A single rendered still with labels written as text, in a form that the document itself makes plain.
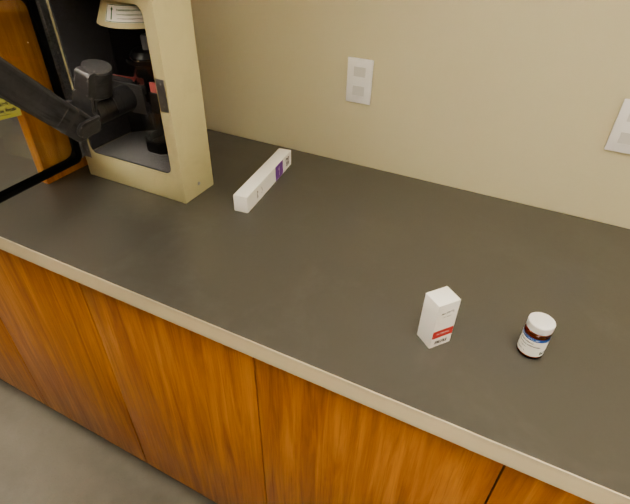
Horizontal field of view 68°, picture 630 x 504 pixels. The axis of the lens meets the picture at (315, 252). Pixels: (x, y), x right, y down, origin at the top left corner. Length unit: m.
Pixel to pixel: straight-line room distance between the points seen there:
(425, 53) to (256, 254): 0.63
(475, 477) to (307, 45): 1.07
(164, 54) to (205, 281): 0.46
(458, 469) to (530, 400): 0.17
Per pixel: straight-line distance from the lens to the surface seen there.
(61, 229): 1.18
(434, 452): 0.86
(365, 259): 0.98
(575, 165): 1.27
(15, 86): 0.95
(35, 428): 2.05
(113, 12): 1.14
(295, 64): 1.38
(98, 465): 1.88
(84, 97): 1.08
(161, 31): 1.05
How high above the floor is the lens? 1.54
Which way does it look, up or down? 37 degrees down
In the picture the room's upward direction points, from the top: 1 degrees clockwise
